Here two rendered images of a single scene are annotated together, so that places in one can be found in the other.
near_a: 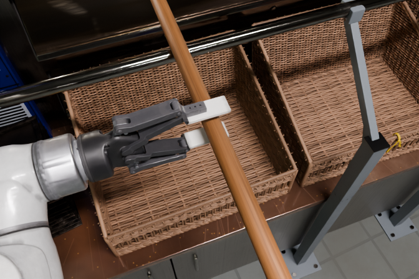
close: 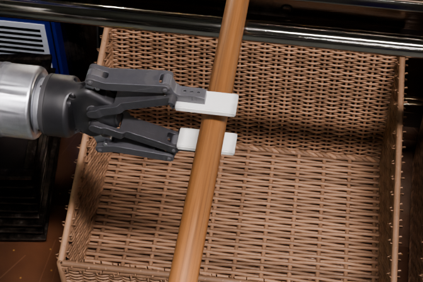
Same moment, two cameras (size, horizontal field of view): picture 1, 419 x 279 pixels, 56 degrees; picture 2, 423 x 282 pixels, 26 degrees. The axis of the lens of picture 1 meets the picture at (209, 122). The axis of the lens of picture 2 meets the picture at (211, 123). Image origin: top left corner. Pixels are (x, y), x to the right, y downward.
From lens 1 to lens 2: 0.51 m
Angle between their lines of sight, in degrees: 18
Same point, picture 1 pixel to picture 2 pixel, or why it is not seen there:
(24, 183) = not seen: outside the picture
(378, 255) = not seen: outside the picture
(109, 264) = not seen: outside the picture
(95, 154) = (56, 99)
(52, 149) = (13, 74)
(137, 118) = (116, 75)
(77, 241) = (27, 261)
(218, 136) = (207, 140)
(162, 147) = (143, 131)
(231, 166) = (199, 179)
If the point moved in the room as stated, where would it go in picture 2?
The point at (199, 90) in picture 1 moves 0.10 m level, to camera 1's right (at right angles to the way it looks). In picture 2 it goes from (219, 80) to (295, 109)
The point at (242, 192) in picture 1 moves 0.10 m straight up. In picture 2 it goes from (192, 211) to (191, 153)
